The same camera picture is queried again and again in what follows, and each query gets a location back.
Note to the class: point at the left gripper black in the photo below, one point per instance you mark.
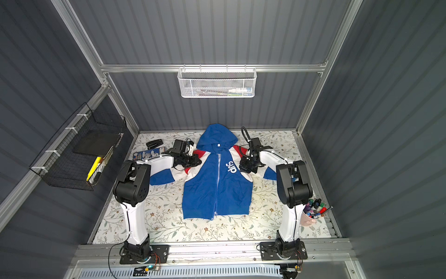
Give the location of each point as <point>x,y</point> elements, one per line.
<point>190,161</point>

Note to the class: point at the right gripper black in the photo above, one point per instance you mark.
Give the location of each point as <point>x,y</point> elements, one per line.
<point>245,165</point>

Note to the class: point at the blue red white hooded jacket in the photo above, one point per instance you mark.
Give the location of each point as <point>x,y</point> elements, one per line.
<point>216,186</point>

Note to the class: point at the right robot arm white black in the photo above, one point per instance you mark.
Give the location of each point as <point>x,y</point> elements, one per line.
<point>294,191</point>

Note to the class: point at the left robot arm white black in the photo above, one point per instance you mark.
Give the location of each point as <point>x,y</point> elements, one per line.
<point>133,181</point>

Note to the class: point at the black stapler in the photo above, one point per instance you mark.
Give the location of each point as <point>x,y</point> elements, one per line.
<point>154,143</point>

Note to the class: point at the white tube in mesh basket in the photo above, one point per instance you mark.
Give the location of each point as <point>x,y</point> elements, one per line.
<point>245,92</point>

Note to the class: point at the pink cup with markers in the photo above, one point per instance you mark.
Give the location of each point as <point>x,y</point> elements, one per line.
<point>314,211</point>

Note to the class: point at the yellow highlighter marker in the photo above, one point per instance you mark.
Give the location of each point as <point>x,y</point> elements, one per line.
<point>94,167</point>

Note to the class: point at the black notebook in basket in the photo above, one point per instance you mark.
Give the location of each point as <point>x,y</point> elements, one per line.
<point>96,143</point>

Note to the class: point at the white wire mesh basket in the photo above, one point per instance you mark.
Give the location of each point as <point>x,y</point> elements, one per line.
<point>214,83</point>

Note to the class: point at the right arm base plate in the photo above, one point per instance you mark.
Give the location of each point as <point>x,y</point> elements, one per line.
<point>271,251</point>

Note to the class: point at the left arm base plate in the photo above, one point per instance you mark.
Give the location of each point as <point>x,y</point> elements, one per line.
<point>142,254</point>

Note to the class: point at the black wire wall basket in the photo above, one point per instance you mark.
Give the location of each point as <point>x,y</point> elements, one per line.
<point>79,155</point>

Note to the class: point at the white perforated cable tray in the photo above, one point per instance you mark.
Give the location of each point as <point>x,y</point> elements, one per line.
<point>260,271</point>

